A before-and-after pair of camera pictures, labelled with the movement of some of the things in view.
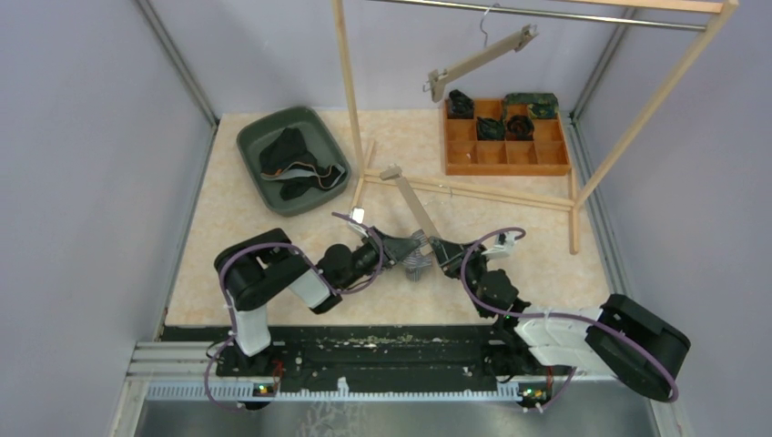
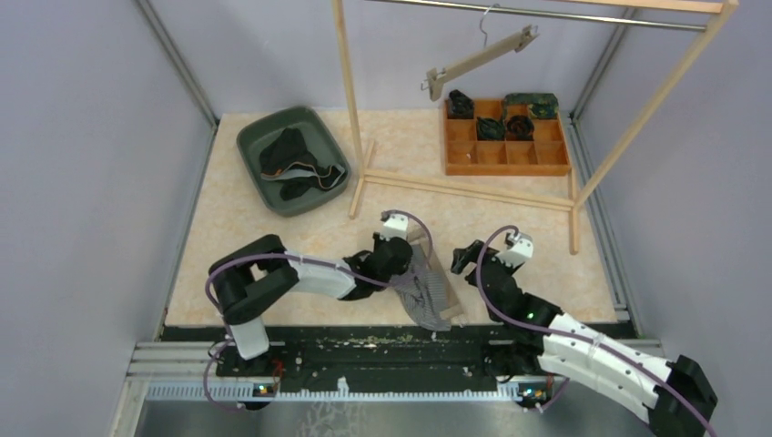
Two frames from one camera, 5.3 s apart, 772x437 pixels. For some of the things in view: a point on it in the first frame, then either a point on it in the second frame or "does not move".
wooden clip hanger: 489,53 does not move
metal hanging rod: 546,15 does not move
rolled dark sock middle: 490,129 does not move
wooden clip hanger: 394,173 → 420,237
